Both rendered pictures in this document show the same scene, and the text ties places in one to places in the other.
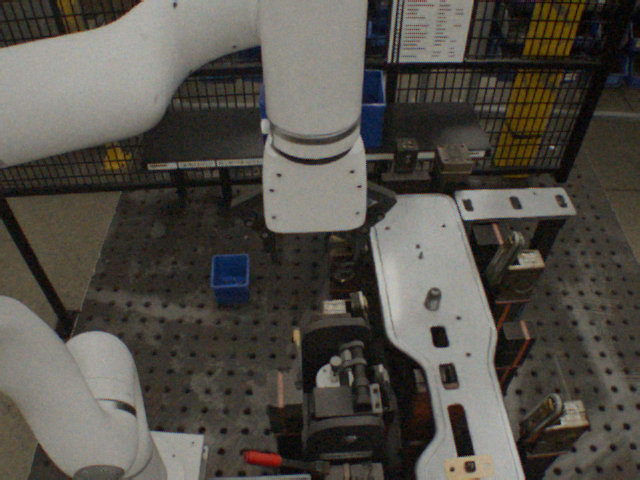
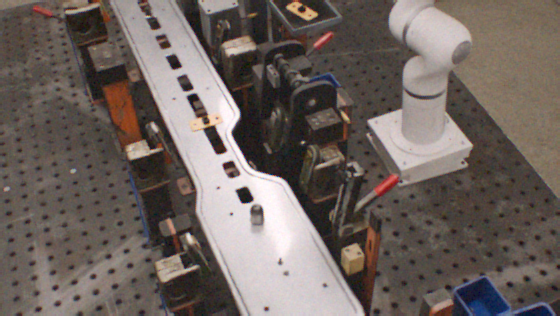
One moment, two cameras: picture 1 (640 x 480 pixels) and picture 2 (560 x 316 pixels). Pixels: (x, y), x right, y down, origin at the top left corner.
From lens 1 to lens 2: 163 cm
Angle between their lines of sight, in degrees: 84
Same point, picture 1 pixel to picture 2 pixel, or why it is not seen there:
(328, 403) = (299, 61)
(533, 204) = not seen: outside the picture
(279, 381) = (342, 100)
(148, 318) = (529, 261)
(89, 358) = (442, 21)
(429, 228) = (280, 300)
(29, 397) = not seen: outside the picture
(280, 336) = (399, 288)
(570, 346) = not seen: outside the picture
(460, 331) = (227, 203)
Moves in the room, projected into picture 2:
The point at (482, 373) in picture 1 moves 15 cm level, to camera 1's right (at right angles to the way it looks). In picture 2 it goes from (205, 177) to (142, 195)
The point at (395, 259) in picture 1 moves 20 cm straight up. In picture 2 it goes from (304, 251) to (303, 190)
